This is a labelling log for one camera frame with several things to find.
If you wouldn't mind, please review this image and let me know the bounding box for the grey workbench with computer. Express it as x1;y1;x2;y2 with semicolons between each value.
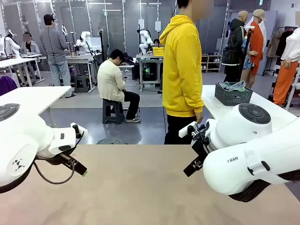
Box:
135;54;164;92

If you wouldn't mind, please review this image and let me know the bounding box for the mannequin in black jacket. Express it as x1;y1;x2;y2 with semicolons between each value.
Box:
221;10;249;83

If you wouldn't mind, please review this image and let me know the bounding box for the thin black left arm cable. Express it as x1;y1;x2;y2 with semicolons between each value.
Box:
33;160;76;185

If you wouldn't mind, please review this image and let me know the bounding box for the black computer with coloured lights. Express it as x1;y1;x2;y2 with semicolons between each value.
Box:
141;62;163;82

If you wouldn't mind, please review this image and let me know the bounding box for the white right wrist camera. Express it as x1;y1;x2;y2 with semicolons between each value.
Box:
178;121;207;141

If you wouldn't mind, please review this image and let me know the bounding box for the grey towel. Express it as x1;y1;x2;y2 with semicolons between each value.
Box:
219;81;247;91

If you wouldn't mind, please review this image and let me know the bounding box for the seated person in grey jacket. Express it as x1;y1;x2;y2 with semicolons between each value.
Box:
20;32;41;56

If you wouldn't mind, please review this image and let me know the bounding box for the thick black right arm hose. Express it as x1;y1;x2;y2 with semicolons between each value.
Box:
228;172;300;203

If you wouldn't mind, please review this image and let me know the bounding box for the wooden shoe rack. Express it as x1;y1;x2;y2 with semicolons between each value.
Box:
201;54;223;73

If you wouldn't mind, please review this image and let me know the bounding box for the thick black left arm hose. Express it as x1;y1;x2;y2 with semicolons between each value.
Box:
0;164;33;194

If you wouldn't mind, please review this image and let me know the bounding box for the seated person in cream sweater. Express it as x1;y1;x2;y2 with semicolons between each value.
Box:
97;49;142;124

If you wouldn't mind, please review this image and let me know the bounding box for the long white desk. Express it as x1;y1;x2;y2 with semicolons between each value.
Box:
0;57;47;88

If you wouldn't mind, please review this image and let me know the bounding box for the white side table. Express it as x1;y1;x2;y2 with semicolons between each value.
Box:
201;84;300;132
0;86;73;128

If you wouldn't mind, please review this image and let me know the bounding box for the thick black arm hose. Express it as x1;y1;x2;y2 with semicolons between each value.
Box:
228;172;300;203
0;164;33;194

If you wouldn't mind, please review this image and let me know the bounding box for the clothes rack with coats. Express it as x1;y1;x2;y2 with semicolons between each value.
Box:
267;26;293;77

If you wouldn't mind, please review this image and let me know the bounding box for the standing man in grey shirt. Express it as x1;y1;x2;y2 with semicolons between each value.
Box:
39;13;76;98

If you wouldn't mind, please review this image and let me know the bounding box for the grey plastic basket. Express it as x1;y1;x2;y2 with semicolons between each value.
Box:
214;82;254;106

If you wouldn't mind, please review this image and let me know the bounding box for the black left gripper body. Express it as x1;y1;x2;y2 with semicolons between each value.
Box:
37;152;76;169

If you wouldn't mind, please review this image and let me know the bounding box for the mannequin with orange trousers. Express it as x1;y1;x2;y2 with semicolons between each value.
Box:
273;27;300;106

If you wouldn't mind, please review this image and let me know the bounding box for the person in yellow hoodie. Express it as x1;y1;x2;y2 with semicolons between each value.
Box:
159;0;214;145

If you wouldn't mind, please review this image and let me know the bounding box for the mannequin in orange shirt, cap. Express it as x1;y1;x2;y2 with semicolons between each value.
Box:
240;8;268;89

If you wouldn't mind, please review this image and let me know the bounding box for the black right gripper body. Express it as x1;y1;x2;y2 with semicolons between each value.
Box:
191;137;211;160

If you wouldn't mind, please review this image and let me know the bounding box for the purple cloth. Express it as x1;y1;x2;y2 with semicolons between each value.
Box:
0;76;19;97

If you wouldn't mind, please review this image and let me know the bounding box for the right forearm in yellow sleeve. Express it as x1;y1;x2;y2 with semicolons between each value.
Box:
187;75;205;115

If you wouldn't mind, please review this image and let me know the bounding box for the black step stool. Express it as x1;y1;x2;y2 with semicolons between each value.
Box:
74;75;90;93

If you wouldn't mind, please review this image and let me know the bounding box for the grey plastic stool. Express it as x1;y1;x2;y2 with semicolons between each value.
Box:
102;98;125;124

